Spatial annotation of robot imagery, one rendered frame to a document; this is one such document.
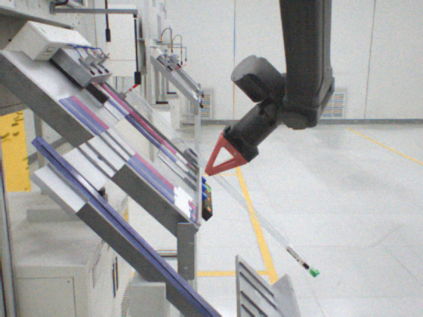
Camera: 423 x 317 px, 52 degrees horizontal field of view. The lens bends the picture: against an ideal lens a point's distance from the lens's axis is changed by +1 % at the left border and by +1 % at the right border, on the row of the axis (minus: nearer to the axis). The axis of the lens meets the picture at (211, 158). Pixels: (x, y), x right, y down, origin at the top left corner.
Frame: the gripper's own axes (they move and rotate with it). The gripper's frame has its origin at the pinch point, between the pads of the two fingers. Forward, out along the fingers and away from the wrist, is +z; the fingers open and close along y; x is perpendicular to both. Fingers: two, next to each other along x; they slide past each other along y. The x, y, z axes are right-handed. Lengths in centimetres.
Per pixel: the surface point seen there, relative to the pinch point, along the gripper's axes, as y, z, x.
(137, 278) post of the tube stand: 11.4, 19.6, 3.3
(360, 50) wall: -719, -186, 130
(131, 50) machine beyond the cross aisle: -383, 53, -97
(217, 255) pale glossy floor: -169, 73, 65
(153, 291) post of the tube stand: 13.6, 18.3, 6.3
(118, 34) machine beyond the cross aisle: -382, 50, -117
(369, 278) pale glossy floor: -147, 12, 126
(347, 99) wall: -719, -114, 179
